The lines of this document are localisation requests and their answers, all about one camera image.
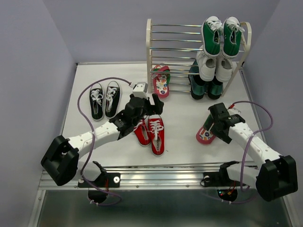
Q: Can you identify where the red sneaker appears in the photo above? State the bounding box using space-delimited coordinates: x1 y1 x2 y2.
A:
134 119 151 147
147 115 165 156

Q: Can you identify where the pink patterned sandal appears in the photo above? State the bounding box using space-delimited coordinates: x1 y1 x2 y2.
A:
196 115 216 145
151 65 170 98

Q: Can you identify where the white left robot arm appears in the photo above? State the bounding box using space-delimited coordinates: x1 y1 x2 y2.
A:
41 94 164 186

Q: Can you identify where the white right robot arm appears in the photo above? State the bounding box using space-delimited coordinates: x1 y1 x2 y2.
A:
204 103 298 201

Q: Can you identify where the right dark green shoe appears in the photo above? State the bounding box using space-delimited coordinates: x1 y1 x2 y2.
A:
207 77 223 100

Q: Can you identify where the dark green shoe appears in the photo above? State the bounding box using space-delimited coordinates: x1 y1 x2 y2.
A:
207 77 223 100
188 66 207 100

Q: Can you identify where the left dark green shoe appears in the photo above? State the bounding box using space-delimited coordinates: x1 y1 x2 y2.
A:
188 66 207 100

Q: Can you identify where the right white shoe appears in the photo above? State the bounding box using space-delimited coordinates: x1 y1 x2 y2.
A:
215 55 233 83

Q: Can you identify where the white shoe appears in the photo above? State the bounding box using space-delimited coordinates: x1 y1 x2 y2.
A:
196 45 216 82
215 55 233 83

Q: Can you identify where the left white shoe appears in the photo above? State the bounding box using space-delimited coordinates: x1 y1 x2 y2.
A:
196 45 216 82

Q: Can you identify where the cream metal shoe shelf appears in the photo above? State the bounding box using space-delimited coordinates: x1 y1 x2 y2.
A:
145 18 252 96

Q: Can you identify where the right black sneaker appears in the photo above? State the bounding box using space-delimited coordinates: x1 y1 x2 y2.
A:
105 81 121 119

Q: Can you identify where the black sneaker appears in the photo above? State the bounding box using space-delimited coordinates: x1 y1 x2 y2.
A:
105 81 121 119
89 83 104 121

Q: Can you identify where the left black sneaker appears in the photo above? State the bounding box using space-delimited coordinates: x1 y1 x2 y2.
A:
89 83 104 121

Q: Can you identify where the right green sneaker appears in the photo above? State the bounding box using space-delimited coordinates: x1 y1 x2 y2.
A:
222 17 245 59

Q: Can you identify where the green sneaker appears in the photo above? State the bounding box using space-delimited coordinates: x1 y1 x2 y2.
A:
201 16 223 57
222 17 245 59

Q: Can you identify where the left green sneaker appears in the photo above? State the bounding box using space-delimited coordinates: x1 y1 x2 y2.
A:
201 16 223 57

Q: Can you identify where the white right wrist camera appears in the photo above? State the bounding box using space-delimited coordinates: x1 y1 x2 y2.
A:
228 105 241 115

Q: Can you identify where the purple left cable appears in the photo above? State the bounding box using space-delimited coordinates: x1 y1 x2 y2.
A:
77 77 133 206

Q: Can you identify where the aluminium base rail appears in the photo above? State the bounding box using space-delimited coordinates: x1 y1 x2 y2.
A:
38 161 258 191

